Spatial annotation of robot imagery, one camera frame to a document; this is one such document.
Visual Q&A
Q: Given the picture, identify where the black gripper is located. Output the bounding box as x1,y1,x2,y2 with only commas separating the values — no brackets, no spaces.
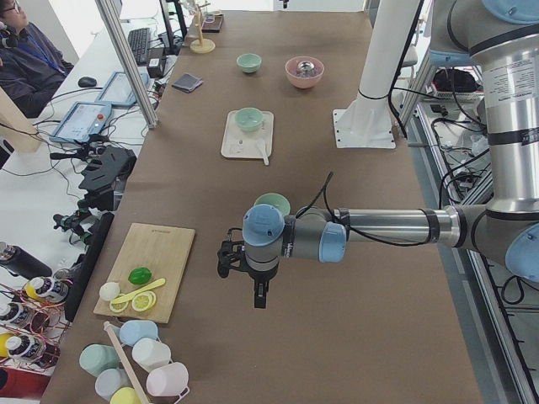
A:
246,257,279,308

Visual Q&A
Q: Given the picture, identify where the green bowl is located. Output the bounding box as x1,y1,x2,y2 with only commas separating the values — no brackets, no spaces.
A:
234,107,264,133
236,53,262,74
253,193,291,216

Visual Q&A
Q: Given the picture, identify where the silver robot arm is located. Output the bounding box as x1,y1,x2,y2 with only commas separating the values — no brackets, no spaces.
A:
240,1,538,308

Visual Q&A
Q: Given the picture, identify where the yellow spoon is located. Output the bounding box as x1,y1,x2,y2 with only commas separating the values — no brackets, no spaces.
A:
110,278,166,304

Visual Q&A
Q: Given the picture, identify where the bamboo cutting board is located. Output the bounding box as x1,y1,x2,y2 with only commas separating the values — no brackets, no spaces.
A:
93,222,197,325

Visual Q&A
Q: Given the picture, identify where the lemon slice right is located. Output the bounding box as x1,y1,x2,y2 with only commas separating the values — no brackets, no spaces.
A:
131,290,157,312

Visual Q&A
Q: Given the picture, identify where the lemon slice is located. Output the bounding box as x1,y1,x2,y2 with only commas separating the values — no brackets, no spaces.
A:
131,290,157,312
109,301,129,313

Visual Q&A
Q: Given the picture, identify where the green lime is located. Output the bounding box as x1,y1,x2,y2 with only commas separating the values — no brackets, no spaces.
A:
128,267,152,285

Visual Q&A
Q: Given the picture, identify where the white cup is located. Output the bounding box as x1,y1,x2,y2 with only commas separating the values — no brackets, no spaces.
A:
131,338,171,372

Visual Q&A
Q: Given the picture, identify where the pink cup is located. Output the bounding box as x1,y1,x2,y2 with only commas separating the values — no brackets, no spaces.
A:
146,362,189,397

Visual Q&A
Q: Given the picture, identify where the blue cup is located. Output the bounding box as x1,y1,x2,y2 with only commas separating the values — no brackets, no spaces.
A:
119,320,158,347

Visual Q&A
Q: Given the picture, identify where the white spoon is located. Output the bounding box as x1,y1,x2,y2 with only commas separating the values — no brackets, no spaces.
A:
256,139,270,166

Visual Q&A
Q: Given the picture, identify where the white rectangular tray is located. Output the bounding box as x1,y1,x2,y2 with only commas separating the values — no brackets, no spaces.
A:
221,110,275,159

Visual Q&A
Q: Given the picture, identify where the lemon slice left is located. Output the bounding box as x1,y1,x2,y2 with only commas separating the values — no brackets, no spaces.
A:
109,301,129,313

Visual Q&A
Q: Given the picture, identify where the white egg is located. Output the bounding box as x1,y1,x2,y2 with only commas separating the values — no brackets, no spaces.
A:
99,282,120,302

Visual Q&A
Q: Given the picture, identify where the green bowl on tray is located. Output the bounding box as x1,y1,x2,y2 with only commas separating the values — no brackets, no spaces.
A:
234,107,264,133

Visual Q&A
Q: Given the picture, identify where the yellow cup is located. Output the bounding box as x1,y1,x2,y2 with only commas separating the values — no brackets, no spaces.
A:
109,387,141,404

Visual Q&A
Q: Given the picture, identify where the black bar stand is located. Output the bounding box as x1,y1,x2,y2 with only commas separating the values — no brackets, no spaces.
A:
64,212,115,322

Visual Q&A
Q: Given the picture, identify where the grey cup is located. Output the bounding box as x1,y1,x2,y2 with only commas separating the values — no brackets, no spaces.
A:
94,369,131,401

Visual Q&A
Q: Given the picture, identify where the green cup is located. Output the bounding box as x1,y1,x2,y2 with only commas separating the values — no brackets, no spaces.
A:
79,344,120,377

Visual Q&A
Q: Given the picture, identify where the black teleoperation device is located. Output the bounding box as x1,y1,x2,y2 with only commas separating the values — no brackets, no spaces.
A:
50,142,136,211

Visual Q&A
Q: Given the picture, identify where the grey folded cloth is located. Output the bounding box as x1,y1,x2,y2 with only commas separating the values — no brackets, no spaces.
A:
172,73,204,93

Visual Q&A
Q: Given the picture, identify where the pink bowl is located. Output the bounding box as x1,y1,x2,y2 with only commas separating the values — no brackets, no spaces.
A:
285,56,325,89

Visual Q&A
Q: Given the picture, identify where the metal object in pink bowl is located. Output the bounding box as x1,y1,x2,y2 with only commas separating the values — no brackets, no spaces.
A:
295,60,318,78

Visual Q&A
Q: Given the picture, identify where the yellow bottle bottom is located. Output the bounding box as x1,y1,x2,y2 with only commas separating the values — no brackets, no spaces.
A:
5,335,45,362

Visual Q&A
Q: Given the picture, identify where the far teach pendant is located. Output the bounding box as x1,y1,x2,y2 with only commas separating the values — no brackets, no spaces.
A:
95,71,136,109

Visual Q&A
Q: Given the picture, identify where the teach pendant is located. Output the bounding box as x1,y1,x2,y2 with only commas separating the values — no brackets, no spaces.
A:
49,102,112,143
95,71,136,109

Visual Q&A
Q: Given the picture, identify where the dark bottle middle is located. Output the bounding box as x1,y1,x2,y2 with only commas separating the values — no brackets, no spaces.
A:
1,302,35,328

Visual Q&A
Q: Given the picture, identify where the near teach pendant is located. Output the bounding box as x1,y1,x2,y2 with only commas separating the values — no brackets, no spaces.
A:
49,102,112,143

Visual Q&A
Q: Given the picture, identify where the wooden mug tree stand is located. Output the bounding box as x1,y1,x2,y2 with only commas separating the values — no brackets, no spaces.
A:
181,0,216,54

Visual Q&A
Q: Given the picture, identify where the black thermos bottle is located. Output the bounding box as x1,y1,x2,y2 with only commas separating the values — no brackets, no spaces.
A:
1,242,52,279

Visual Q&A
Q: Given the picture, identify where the black power adapter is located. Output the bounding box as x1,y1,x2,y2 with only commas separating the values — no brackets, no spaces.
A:
147,47,167,78

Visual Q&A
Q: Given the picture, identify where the dark wooden tray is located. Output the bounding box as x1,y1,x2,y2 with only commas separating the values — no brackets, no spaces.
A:
202,14,224,33

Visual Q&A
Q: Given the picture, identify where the black computer mouse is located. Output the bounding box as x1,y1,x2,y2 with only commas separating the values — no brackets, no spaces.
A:
77,77,97,88

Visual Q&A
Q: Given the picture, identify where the wooden rack handle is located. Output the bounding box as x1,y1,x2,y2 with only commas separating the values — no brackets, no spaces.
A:
103,322,150,404

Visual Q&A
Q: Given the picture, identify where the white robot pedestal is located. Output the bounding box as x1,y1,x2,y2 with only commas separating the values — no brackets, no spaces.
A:
333,0,423,149

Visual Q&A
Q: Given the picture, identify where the copper wire basket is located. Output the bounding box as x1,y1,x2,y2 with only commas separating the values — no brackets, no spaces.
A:
1,281,70,375

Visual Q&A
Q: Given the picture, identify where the aluminium frame post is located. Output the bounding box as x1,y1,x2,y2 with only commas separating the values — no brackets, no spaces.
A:
95,0,158,130

